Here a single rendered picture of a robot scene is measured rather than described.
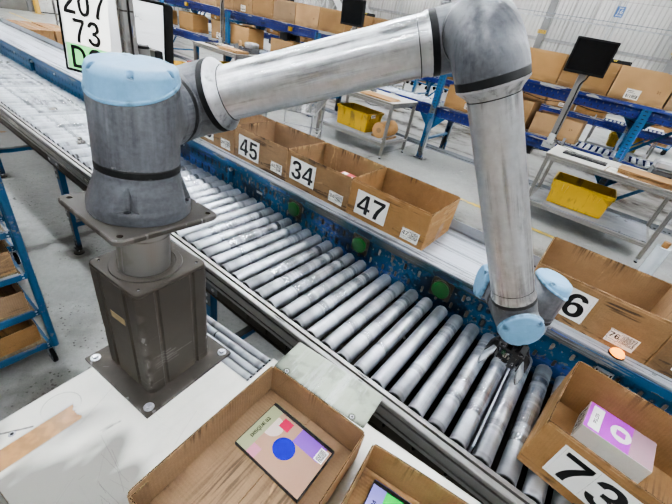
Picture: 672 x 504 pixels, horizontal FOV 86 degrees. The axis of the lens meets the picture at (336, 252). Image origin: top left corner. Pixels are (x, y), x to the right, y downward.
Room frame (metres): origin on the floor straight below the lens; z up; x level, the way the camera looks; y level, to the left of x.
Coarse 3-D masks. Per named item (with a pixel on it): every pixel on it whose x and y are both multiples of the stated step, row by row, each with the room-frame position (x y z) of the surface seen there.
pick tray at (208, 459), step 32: (256, 384) 0.55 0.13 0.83; (288, 384) 0.58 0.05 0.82; (224, 416) 0.47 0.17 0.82; (256, 416) 0.52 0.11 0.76; (320, 416) 0.53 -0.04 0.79; (192, 448) 0.39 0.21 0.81; (224, 448) 0.43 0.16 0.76; (352, 448) 0.48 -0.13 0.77; (160, 480) 0.32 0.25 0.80; (192, 480) 0.35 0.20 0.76; (224, 480) 0.36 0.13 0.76; (256, 480) 0.37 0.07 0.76; (320, 480) 0.40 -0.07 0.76
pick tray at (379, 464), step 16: (368, 464) 0.45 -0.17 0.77; (384, 464) 0.44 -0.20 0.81; (400, 464) 0.43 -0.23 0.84; (368, 480) 0.42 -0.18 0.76; (384, 480) 0.43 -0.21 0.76; (400, 480) 0.42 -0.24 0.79; (416, 480) 0.41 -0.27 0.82; (432, 480) 0.40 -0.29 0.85; (352, 496) 0.38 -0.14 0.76; (416, 496) 0.40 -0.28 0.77; (432, 496) 0.39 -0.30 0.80; (448, 496) 0.38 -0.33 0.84
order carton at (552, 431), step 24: (576, 384) 0.76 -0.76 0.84; (600, 384) 0.73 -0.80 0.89; (552, 408) 0.60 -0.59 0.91; (576, 408) 0.73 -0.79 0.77; (624, 408) 0.69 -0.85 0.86; (648, 408) 0.67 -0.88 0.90; (552, 432) 0.54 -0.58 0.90; (648, 432) 0.64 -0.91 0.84; (528, 456) 0.54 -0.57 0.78; (552, 456) 0.52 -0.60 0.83; (552, 480) 0.50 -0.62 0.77; (624, 480) 0.45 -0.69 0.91; (648, 480) 0.56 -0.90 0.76
